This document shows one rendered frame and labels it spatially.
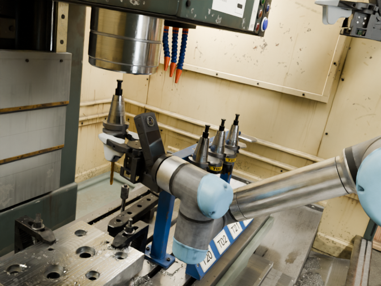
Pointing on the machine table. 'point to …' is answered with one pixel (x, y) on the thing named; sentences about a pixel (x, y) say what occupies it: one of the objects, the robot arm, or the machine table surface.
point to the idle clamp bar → (137, 210)
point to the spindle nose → (125, 41)
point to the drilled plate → (72, 261)
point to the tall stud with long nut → (124, 196)
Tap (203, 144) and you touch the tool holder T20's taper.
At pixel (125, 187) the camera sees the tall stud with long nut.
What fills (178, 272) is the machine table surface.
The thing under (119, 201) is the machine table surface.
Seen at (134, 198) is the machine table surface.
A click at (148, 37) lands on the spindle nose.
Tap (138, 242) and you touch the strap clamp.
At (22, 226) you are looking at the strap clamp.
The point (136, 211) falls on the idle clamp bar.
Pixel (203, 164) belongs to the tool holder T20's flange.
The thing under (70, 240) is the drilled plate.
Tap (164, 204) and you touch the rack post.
